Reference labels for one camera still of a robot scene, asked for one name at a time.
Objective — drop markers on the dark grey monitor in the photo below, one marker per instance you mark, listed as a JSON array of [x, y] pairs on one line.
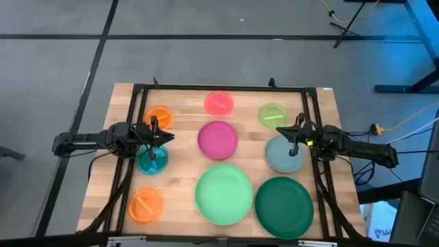
[[431, 164]]

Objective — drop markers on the black furniture foot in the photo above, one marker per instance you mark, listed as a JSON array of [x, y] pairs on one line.
[[10, 152]]

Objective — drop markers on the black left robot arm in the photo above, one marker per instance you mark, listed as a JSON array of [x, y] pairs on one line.
[[85, 139]]

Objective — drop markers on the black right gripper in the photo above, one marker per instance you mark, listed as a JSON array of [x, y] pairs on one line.
[[303, 133]]

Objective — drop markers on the small lime transparent plate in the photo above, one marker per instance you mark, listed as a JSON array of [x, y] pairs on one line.
[[272, 116]]

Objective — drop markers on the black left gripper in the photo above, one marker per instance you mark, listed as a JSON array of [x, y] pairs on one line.
[[147, 133]]

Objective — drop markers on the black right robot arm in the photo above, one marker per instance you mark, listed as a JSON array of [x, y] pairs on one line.
[[363, 149]]

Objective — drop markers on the silver mounting bar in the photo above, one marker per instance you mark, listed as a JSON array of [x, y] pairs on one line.
[[137, 240]]

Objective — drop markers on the large dark green plate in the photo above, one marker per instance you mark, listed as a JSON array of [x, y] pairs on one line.
[[284, 207]]

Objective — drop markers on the small orange transparent plate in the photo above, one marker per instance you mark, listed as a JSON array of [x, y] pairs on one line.
[[145, 206], [165, 115]]

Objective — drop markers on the blue and black desk frame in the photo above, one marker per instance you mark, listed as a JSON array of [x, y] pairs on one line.
[[423, 24]]

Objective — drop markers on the small pink transparent plate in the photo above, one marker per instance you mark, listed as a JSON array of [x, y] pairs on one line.
[[219, 103]]

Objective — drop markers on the large light green plate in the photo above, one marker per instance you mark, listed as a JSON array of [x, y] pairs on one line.
[[223, 195]]

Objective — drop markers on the black metal table frame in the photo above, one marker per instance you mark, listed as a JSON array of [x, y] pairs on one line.
[[223, 88]]

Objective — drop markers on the medium grey-blue plastic plate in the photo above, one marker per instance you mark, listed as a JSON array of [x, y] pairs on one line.
[[279, 159]]

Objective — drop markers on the grey computer case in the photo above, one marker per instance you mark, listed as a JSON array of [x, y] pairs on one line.
[[408, 219]]

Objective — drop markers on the small teal transparent plate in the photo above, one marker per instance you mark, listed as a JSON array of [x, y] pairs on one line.
[[160, 165]]

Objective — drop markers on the dark keyboard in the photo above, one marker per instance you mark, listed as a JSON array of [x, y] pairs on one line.
[[433, 230]]

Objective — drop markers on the medium magenta plastic plate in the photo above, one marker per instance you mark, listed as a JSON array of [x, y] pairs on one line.
[[217, 140]]

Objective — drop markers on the black tripod stand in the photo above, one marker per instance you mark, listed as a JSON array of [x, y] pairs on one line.
[[343, 30]]

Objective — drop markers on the yellow power plug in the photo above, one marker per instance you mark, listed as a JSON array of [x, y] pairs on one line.
[[377, 129]]

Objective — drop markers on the white cardboard box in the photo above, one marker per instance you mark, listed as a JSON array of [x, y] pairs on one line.
[[380, 219]]

